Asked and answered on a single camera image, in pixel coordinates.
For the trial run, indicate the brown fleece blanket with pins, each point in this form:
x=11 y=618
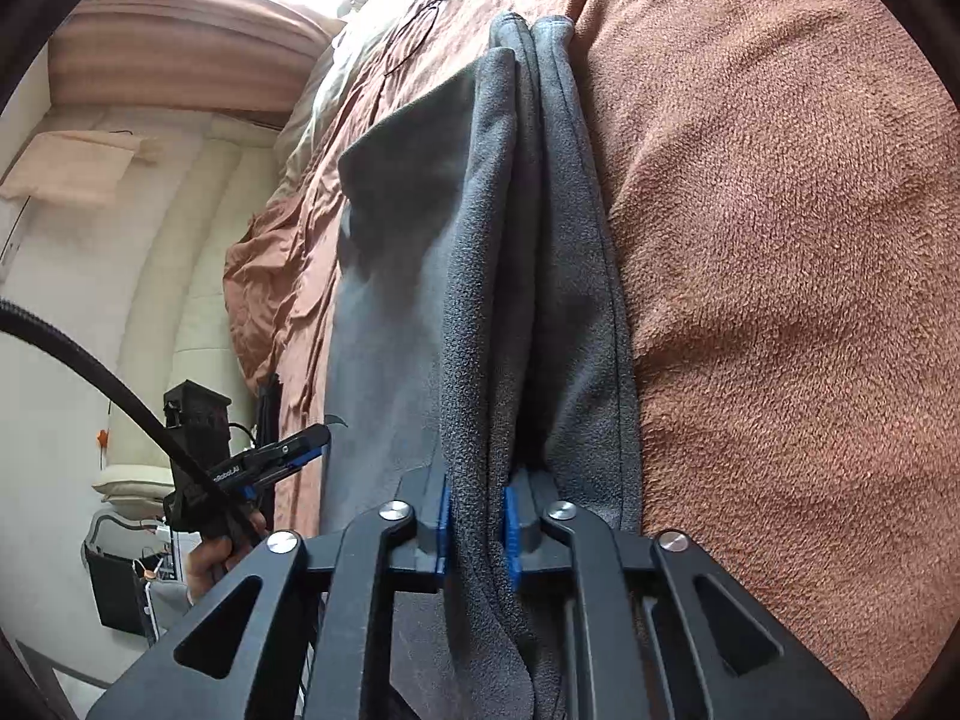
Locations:
x=750 y=240

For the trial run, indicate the grey t-shirt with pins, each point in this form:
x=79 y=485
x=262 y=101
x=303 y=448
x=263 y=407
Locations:
x=480 y=277

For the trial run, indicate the pinkish brown curtain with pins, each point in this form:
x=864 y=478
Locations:
x=187 y=52

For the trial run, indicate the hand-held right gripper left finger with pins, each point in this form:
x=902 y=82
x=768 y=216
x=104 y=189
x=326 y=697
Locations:
x=444 y=532

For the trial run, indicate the black storage box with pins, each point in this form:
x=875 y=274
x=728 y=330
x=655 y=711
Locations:
x=112 y=585

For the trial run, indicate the person's left hand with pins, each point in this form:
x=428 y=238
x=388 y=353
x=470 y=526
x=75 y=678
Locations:
x=214 y=562

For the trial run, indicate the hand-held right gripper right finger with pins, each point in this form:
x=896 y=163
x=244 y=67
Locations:
x=511 y=540

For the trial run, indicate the beige fabric cover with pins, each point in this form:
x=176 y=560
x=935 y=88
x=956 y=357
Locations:
x=75 y=165

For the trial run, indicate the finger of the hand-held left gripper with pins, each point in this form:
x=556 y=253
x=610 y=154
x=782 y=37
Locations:
x=270 y=454
x=281 y=474

